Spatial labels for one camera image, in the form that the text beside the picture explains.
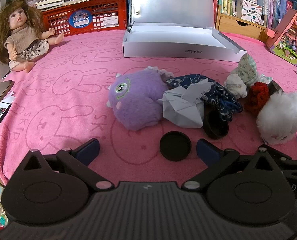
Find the black round container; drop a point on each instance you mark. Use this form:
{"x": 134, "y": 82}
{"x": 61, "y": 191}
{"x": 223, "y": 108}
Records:
{"x": 214, "y": 127}

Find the pink bunny print towel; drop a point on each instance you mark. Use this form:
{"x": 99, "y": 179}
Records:
{"x": 63, "y": 105}

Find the red plastic crate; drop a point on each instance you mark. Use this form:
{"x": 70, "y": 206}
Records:
{"x": 98, "y": 20}

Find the black round lid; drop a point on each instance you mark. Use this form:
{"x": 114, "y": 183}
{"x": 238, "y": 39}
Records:
{"x": 175, "y": 145}

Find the brown haired baby doll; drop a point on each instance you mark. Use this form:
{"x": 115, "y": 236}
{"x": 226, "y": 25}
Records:
{"x": 21, "y": 40}

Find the row of colourful books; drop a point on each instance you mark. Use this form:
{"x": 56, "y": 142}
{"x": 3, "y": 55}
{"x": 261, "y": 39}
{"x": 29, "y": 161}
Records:
{"x": 276, "y": 2}

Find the purple monster plush toy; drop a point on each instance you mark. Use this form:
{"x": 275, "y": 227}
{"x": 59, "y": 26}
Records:
{"x": 136, "y": 100}

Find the pink triangular house model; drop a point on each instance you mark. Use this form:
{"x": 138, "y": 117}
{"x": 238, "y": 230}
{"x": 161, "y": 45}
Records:
{"x": 286, "y": 40}

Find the white fluffy plush toy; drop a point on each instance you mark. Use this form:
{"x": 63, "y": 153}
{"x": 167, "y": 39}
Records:
{"x": 281, "y": 115}

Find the red crochet piece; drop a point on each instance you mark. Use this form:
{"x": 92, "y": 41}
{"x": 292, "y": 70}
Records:
{"x": 256, "y": 97}

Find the silver cardboard box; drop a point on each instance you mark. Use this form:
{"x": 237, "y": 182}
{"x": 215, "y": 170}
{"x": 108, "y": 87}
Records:
{"x": 163, "y": 50}

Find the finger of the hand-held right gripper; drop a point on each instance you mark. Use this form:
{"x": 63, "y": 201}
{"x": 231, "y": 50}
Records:
{"x": 292, "y": 163}

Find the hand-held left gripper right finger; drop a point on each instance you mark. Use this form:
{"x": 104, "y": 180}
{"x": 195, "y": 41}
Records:
{"x": 208, "y": 152}

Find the white paper origami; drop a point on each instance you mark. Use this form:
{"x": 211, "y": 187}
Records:
{"x": 183, "y": 110}

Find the green floral cloth pouch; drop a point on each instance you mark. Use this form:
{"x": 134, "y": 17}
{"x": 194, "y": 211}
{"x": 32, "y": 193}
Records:
{"x": 246, "y": 67}

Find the white patterned card box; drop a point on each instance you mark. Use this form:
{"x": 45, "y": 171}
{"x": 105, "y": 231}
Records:
{"x": 252, "y": 12}

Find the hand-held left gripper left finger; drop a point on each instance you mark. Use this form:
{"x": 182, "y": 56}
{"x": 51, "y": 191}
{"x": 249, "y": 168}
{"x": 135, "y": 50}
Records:
{"x": 88, "y": 151}

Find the navy floral cloth pouch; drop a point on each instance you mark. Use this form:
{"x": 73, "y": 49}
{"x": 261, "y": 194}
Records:
{"x": 221, "y": 97}

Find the wooden drawer box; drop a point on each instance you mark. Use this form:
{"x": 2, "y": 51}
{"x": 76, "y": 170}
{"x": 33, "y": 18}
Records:
{"x": 238, "y": 26}

